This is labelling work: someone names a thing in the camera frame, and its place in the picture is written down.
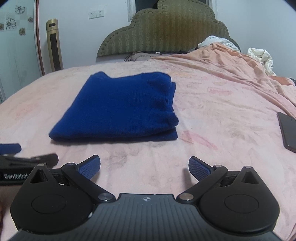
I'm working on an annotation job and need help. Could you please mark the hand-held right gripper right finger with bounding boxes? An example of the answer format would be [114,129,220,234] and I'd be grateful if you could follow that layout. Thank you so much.
[177,156,260,204]

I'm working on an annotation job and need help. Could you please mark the olive padded headboard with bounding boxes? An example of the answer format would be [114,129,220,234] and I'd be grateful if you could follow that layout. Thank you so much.
[96,0,242,58]

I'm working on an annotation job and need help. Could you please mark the dark smartphone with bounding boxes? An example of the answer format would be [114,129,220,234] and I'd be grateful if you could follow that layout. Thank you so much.
[277,112,296,153]

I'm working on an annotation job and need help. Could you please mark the window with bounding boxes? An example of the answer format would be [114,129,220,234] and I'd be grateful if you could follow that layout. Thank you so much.
[129,0,213,21]

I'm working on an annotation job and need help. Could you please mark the white wardrobe sliding door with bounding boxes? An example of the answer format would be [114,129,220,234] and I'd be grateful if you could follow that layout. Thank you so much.
[0,0,45,103]

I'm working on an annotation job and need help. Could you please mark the cream quilt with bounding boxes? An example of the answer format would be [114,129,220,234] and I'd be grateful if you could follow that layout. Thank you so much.
[247,47,277,76]

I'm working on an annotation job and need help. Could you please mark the white crumpled cloth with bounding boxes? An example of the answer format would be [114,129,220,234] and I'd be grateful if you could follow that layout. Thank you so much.
[198,35,241,52]

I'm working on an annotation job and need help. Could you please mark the beige patterned pillow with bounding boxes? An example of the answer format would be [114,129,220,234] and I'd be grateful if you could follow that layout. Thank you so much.
[125,51,162,62]

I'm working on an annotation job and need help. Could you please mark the pink blanket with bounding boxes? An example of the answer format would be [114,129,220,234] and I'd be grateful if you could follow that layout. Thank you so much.
[0,43,296,234]

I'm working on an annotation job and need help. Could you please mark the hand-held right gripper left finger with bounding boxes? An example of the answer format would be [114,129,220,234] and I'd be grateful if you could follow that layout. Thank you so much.
[29,155,116,204]

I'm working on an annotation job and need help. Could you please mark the blue knit sweater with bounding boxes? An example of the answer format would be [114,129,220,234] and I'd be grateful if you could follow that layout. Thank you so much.
[48,71,179,142]

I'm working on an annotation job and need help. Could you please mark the flower stickers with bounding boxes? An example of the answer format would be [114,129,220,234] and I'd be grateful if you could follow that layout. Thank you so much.
[0,6,34,36]

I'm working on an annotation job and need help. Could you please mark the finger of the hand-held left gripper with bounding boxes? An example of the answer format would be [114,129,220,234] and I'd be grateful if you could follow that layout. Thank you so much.
[0,153,59,168]
[0,143,22,155]

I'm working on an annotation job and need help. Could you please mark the gold tower fan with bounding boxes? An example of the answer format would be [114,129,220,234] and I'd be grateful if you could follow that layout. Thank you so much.
[46,19,64,72]

